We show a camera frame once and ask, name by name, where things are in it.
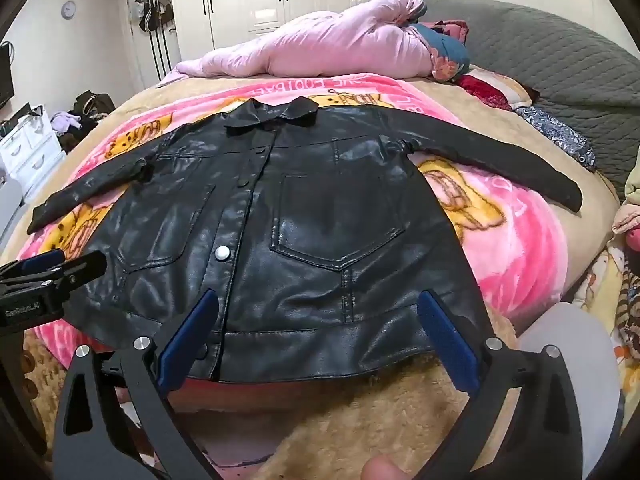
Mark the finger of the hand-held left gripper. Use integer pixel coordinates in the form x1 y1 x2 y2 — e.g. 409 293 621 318
47 251 109 292
0 249 68 282

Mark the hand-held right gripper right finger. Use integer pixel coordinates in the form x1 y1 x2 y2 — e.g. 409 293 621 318
416 289 624 480

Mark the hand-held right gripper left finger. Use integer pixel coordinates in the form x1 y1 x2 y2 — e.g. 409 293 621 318
52 289 223 480

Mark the black leather jacket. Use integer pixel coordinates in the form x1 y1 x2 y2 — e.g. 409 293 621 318
27 96 584 385

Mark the person's right hand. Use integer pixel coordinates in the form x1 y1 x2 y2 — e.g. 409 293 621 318
360 454 408 480

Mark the white drawer unit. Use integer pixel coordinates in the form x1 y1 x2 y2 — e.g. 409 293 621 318
0 110 69 189

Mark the pale grey cloth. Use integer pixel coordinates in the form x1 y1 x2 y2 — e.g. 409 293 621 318
520 304 627 480

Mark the pink cartoon printed blanket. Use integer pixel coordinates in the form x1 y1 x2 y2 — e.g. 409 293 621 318
17 74 569 396

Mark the purple cloth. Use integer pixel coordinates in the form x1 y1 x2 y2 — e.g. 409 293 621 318
50 111 84 134

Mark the dark handbag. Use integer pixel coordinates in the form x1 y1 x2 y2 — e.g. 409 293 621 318
72 91 116 122

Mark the cartoon printed cloth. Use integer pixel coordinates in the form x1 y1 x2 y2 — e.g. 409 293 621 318
575 245 640 377

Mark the beige plush bed cover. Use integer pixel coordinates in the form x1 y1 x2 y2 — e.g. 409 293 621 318
15 72 622 480

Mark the black monitor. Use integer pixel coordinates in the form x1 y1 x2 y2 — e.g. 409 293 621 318
0 40 16 111

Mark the peach plush toy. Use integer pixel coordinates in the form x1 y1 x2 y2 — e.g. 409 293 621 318
612 200 640 252

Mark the white door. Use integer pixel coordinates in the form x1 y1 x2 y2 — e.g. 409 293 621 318
125 0 182 92

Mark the dark blue patterned cloth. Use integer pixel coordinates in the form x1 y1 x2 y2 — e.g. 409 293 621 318
515 105 598 173

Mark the red patterned pillow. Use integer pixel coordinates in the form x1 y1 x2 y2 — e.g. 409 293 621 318
457 67 541 112

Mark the black hanging bag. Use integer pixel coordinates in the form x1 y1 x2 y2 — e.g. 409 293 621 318
133 0 174 77

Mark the blue floral quilt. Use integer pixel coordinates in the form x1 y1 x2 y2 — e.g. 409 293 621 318
407 20 472 83

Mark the grey quilted headboard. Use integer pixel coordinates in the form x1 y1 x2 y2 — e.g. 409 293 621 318
410 0 640 202

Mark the pink duvet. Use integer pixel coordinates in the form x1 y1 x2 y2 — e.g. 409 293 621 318
156 0 437 81

